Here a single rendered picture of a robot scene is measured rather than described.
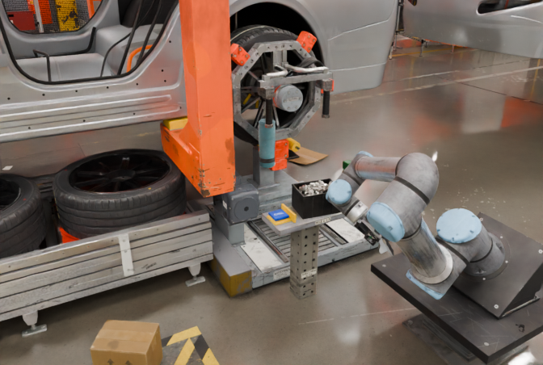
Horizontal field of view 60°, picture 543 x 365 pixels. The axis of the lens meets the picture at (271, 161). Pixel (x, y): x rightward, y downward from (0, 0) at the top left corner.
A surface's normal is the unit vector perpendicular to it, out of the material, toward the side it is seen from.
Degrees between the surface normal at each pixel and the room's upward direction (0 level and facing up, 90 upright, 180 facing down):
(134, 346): 0
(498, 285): 43
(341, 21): 90
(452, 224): 37
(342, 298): 0
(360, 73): 90
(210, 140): 90
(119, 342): 0
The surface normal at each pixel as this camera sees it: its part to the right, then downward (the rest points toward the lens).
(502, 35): -0.54, 0.55
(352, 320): 0.00, -0.92
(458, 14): -0.84, 0.18
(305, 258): 0.47, 0.35
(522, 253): -0.60, -0.55
